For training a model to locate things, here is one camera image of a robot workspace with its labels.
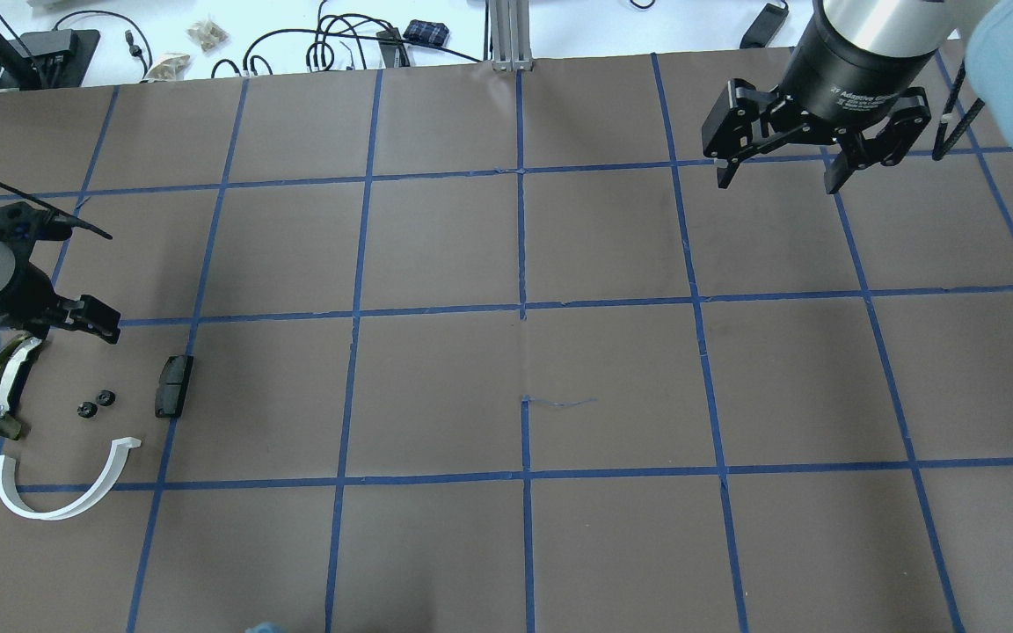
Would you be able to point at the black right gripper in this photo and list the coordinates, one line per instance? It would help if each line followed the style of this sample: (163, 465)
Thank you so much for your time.
(854, 72)

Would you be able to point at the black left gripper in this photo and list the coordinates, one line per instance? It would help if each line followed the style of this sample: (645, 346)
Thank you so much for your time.
(25, 292)

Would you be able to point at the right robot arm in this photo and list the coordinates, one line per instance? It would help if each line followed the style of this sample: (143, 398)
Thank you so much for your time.
(911, 28)

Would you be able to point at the black power adapter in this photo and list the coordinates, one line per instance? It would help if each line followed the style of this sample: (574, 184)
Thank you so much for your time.
(766, 25)

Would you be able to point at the black brake pad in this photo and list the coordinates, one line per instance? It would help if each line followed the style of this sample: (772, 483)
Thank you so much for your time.
(172, 385)

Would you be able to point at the white curved plastic bracket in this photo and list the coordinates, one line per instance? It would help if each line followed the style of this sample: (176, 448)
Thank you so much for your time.
(88, 496)

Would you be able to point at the aluminium frame post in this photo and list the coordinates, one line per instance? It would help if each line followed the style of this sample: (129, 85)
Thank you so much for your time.
(509, 31)

